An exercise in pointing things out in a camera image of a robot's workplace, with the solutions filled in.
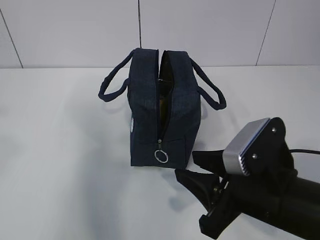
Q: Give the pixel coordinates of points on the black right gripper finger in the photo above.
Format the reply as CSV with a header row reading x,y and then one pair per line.
x,y
211,161
197,185

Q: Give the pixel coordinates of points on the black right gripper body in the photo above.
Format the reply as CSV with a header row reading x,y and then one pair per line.
x,y
295,210

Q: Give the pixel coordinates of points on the navy insulated lunch bag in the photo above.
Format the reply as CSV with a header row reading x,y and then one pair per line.
x,y
164,92

